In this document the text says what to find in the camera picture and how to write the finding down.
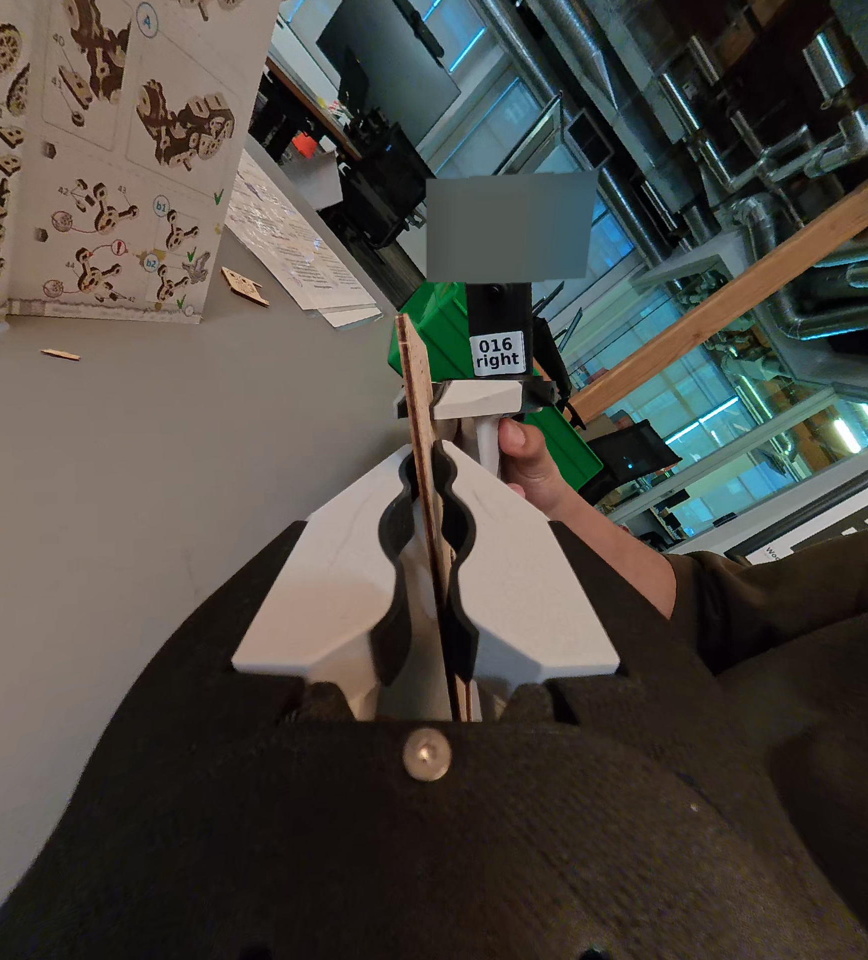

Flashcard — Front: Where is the white paper sheet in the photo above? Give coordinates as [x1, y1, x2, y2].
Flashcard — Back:
[306, 150, 345, 211]

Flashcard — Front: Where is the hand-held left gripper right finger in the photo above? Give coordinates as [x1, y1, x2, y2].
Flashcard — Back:
[432, 441, 622, 721]

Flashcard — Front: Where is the green plastic bin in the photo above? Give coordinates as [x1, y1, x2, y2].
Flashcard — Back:
[389, 283, 604, 492]

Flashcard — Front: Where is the wooden ceiling beam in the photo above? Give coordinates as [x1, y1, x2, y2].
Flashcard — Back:
[569, 153, 868, 425]

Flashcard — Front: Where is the person's right forearm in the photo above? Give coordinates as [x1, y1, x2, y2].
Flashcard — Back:
[546, 487, 678, 620]

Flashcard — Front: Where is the grey desk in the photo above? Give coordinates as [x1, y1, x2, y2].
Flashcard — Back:
[0, 142, 423, 960]

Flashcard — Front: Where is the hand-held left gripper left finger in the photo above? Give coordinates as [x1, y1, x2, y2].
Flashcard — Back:
[231, 442, 453, 723]

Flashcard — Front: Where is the cluster of metal ceiling pipes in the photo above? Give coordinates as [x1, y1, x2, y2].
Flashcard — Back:
[471, 0, 868, 339]

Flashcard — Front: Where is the large black display screen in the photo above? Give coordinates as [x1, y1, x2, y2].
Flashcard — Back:
[317, 0, 463, 132]

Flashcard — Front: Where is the wooden sheet with round holes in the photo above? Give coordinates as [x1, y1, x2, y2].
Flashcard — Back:
[395, 313, 474, 723]

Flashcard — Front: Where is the assembly instruction sheet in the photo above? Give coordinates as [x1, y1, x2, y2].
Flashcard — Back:
[0, 0, 279, 326]

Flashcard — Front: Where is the person's brown shirt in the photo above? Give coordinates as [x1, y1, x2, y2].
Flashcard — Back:
[662, 528, 868, 960]

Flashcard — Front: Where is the framed marker poster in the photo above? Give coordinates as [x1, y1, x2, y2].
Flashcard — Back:
[725, 459, 868, 567]

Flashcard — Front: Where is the small square wooden piece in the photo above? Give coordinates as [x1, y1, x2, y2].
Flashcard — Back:
[221, 266, 271, 309]

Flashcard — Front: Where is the person's right hand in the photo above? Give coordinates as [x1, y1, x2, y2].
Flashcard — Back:
[497, 418, 581, 520]

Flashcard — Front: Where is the clear plastic wrapper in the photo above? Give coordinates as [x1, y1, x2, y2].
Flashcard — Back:
[225, 150, 382, 331]

